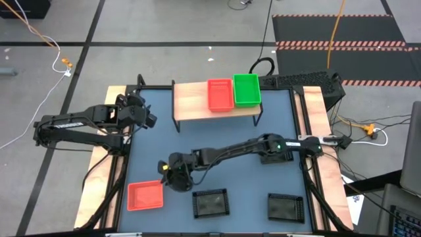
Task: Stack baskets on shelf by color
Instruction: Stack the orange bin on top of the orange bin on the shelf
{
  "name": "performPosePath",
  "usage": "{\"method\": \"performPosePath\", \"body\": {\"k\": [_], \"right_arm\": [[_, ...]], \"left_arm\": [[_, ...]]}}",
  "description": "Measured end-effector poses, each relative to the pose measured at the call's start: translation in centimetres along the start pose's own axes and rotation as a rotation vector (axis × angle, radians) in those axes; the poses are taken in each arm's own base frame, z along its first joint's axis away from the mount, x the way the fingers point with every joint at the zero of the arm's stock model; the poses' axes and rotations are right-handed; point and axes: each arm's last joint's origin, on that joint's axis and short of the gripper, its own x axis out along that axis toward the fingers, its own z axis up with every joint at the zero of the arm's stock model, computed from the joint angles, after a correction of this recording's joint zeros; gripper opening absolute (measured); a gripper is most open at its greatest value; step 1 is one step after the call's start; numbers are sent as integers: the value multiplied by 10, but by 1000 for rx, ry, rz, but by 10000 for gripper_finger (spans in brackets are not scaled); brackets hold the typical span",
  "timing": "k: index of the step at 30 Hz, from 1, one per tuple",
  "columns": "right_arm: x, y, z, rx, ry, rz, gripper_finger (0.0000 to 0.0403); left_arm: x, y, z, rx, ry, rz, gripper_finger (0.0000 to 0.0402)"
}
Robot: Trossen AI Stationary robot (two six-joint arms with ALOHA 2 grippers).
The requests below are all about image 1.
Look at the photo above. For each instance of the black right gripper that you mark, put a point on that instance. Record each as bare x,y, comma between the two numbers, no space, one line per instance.
179,171

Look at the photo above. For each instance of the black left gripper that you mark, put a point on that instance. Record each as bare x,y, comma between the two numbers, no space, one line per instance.
135,112

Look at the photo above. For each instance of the orange plastic slotted basket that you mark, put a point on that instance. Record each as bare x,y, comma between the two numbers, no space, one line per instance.
144,195
220,95

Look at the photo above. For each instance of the black plastic slotted basket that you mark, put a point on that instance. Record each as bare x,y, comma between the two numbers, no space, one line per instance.
210,204
285,208

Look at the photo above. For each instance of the green plastic slotted basket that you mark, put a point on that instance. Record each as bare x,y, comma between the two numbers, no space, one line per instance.
246,90

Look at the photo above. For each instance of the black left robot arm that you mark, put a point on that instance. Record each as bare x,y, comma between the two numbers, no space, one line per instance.
82,138

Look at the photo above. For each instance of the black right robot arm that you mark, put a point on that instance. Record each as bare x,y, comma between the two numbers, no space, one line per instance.
237,148

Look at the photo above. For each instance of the wooden shelf with black legs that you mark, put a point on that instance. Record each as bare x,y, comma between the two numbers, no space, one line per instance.
190,102

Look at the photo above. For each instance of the yellow tape tag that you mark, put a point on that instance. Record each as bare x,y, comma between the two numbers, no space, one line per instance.
165,168

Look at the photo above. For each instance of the wooden table side board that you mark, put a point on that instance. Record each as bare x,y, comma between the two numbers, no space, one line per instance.
95,191
312,102

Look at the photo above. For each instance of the small grey bar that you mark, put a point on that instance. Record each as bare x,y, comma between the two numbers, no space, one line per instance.
8,71

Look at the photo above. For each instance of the black box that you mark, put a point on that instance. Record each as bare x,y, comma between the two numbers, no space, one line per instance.
23,8

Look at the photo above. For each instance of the black perforated computer case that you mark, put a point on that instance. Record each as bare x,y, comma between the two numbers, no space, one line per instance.
306,80

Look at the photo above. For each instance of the white paper sheet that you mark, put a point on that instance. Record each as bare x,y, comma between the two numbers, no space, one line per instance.
356,204

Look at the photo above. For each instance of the yellow power plug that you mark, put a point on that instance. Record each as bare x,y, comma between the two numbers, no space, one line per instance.
368,129

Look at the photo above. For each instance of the grey desk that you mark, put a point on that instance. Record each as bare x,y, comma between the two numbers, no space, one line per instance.
388,197

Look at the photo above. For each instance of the black mat with striped edges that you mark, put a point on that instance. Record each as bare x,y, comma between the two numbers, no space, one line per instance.
361,29

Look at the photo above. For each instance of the grey monitor back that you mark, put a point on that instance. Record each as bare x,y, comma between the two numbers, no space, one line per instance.
412,148

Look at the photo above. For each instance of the black keyboard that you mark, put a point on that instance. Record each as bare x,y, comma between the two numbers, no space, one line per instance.
408,225

